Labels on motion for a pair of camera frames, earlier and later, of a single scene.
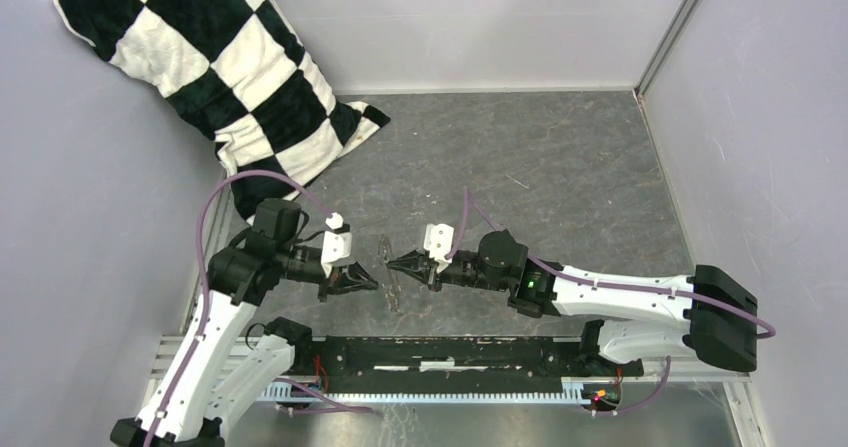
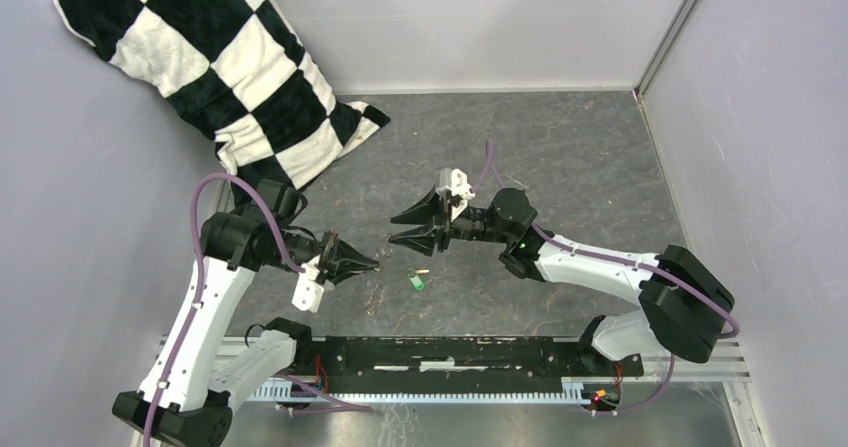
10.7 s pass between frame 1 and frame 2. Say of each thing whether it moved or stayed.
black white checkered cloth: stayed
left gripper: moved
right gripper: moved
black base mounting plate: stayed
